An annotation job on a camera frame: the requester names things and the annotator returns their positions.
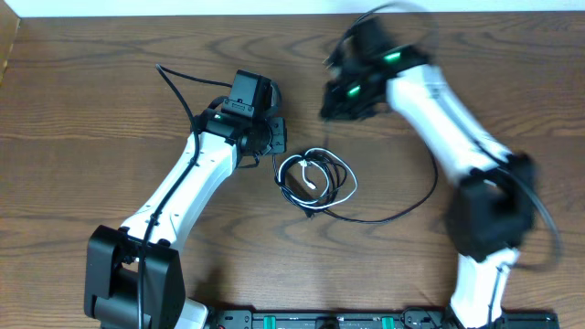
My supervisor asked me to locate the white cable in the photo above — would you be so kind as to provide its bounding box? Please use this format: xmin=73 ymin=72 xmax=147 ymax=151
xmin=278 ymin=146 xmax=359 ymax=211

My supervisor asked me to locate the thick black cable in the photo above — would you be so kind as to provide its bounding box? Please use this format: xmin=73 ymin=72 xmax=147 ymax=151
xmin=272 ymin=148 xmax=351 ymax=219

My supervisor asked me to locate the thin black cable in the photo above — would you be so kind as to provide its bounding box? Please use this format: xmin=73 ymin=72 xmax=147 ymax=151
xmin=310 ymin=122 xmax=440 ymax=225

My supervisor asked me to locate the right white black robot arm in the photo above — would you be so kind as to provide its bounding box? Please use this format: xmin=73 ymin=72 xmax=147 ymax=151
xmin=320 ymin=16 xmax=534 ymax=328

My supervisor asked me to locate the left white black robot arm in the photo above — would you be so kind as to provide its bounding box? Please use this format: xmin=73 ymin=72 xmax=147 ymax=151
xmin=83 ymin=69 xmax=286 ymax=328

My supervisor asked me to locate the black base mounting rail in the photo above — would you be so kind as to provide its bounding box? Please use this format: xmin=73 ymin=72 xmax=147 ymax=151
xmin=200 ymin=303 xmax=561 ymax=329

